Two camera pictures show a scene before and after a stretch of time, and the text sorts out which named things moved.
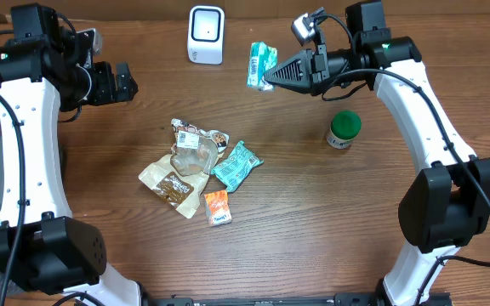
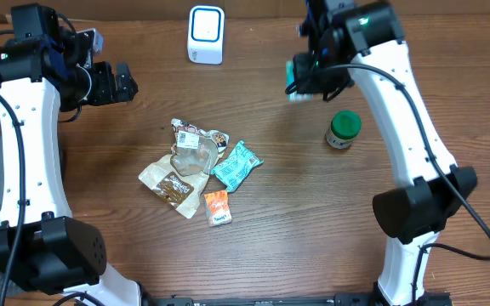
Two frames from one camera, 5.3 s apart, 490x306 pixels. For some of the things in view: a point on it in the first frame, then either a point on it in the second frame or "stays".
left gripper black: [109, 93] stays
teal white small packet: [262, 59] to [294, 97]
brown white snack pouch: [181, 176] stays
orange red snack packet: [218, 208] stays
